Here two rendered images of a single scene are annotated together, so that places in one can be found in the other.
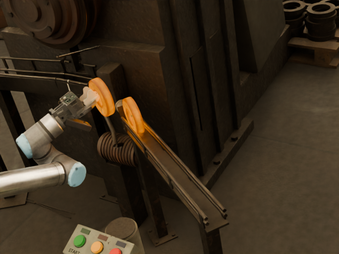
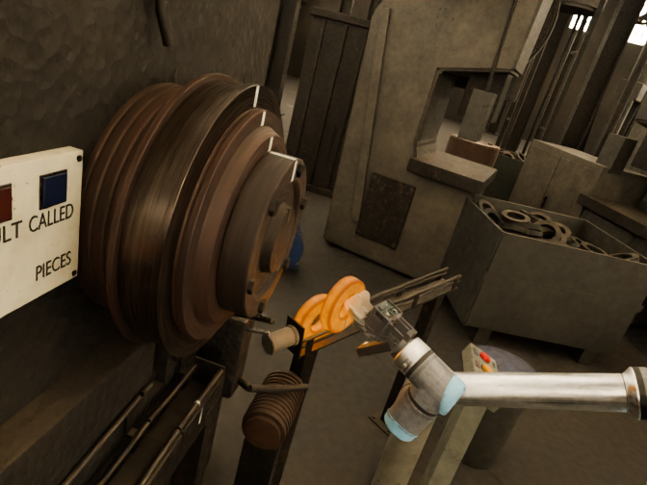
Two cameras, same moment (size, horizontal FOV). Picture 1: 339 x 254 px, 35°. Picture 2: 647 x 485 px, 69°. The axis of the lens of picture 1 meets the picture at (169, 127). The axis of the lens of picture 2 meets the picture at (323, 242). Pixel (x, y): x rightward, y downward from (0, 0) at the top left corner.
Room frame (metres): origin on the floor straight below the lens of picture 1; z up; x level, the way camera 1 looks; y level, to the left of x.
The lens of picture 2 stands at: (2.44, 1.15, 1.43)
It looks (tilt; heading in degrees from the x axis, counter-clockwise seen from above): 22 degrees down; 240
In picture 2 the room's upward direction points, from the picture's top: 15 degrees clockwise
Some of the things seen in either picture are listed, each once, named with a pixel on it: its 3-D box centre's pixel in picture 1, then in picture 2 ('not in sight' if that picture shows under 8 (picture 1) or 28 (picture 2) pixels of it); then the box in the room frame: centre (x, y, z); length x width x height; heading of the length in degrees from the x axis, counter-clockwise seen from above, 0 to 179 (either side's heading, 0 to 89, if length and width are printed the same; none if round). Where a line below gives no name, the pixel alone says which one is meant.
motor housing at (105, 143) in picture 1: (132, 182); (261, 458); (1.93, 0.22, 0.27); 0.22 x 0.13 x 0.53; 53
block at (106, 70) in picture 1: (114, 89); (224, 347); (2.10, 0.21, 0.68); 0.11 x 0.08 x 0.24; 143
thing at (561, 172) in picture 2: not in sight; (560, 210); (-1.71, -1.73, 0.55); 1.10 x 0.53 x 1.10; 73
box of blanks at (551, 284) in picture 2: not in sight; (529, 272); (-0.27, -0.76, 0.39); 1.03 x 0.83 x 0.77; 158
